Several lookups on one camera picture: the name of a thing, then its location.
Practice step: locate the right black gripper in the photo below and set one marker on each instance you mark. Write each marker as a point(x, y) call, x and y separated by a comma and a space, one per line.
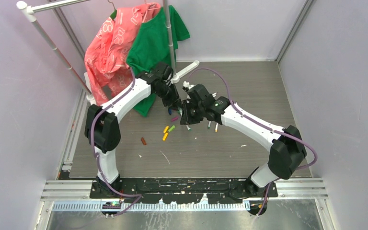
point(188, 119)

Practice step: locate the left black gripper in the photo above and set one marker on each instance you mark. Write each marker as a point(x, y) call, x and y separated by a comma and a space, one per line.
point(174, 101)

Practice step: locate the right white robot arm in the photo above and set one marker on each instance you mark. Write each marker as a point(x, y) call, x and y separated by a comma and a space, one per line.
point(285, 147)

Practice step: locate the pink patterned shirt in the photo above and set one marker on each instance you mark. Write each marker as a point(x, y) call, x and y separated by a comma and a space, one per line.
point(105, 57)

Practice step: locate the light green pen cap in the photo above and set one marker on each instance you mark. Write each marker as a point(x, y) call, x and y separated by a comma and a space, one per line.
point(171, 128)

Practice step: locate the green t-shirt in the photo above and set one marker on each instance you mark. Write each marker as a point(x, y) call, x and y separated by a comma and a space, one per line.
point(151, 45)

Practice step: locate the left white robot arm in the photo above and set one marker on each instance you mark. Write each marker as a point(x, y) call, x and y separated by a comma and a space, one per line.
point(102, 124)

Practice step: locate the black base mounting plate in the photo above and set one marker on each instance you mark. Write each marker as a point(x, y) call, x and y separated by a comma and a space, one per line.
point(191, 190)

